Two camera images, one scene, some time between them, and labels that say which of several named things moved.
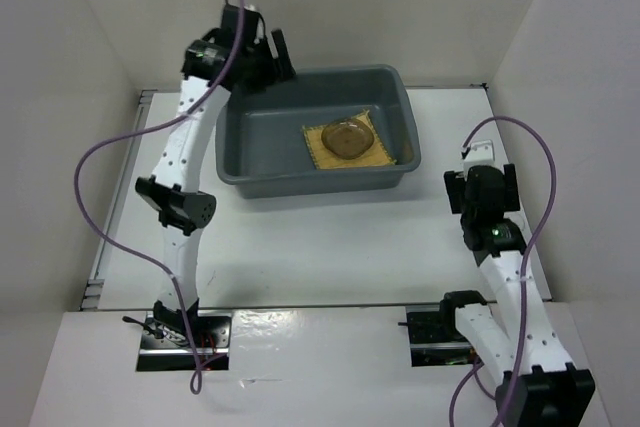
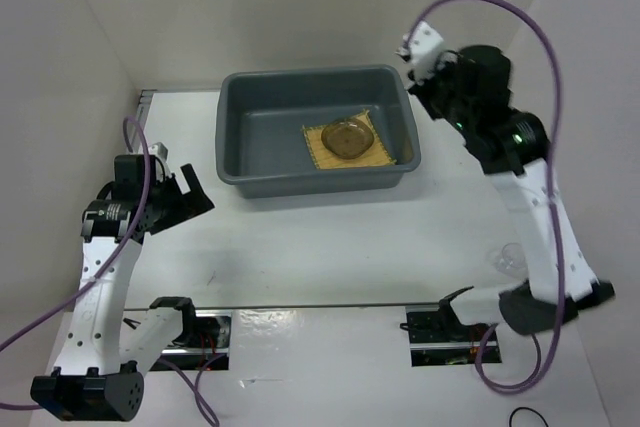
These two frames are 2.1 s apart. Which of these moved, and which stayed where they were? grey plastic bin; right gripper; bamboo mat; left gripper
Moved: left gripper; right gripper
Stayed: bamboo mat; grey plastic bin
